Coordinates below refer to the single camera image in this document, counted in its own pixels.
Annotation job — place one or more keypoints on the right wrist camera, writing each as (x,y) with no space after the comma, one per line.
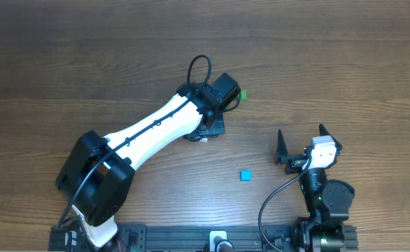
(322,152)

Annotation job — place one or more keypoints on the mounting rail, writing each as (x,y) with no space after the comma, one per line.
(184,238)

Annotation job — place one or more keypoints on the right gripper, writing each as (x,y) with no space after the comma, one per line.
(296,162)

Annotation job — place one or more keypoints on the white cube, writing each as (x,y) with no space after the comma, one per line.
(204,140)

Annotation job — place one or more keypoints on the blue cube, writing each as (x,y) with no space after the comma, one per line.
(245,175)

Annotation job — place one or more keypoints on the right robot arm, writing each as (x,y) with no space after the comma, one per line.
(331,199)

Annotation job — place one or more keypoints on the green cube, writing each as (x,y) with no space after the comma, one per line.
(243,95)

